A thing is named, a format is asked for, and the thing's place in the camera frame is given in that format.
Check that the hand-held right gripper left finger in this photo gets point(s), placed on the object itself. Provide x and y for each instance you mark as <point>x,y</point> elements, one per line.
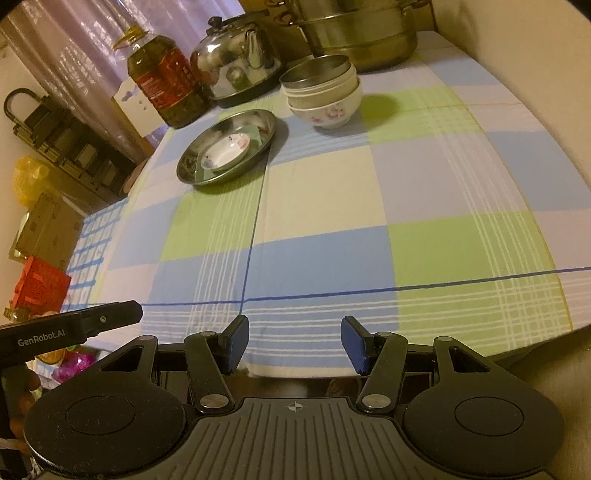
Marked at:
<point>235,344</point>

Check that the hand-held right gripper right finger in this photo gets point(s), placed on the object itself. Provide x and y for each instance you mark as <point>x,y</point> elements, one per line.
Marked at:
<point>354,341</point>

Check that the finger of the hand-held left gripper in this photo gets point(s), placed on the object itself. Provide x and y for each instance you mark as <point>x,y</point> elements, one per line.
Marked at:
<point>115,316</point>

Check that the steel plate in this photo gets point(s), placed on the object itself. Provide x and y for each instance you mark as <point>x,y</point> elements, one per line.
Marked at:
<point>189,161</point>

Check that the small white floral dish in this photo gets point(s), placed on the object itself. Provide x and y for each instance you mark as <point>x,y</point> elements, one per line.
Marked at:
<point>226,150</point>

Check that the white floral bowl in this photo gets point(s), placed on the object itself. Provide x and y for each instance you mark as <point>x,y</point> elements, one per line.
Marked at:
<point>328,115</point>

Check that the cream plastic bowl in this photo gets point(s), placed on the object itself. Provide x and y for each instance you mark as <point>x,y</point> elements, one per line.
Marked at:
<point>344,90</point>

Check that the steel bowl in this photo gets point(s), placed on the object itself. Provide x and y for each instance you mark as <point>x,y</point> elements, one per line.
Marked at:
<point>314,69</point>

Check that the person's left hand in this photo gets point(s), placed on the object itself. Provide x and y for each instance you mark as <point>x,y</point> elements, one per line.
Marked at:
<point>27,383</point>

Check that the pink plastic bag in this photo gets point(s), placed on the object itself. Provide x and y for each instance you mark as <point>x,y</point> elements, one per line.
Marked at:
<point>76,364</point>

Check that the red plastic crate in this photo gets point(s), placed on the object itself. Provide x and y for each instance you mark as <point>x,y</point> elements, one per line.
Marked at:
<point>41,286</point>

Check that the blue grid cloth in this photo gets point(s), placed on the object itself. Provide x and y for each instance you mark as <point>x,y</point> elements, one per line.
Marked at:
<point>97,240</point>

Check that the cardboard box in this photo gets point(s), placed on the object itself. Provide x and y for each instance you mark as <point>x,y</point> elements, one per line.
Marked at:
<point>46,230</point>

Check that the checked tablecloth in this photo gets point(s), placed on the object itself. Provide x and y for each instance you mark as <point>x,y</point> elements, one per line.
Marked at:
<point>323,207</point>

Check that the yellow plastic bag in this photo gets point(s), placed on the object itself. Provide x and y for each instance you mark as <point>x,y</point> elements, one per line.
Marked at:
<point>30,180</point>

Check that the dark metal rack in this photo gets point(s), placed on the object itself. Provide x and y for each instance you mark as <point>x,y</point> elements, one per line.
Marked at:
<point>69,147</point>

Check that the cooking oil bottle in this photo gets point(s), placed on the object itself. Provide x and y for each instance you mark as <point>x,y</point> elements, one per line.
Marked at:
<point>166,78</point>

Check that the sheer curtain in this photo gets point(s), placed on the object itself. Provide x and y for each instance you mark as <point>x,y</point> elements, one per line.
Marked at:
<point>69,46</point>

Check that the steel kettle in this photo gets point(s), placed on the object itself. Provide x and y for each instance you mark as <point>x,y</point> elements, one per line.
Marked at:
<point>221,60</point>

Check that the steel steamer pot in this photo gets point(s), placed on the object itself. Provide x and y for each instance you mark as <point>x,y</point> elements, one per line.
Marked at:
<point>360,41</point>

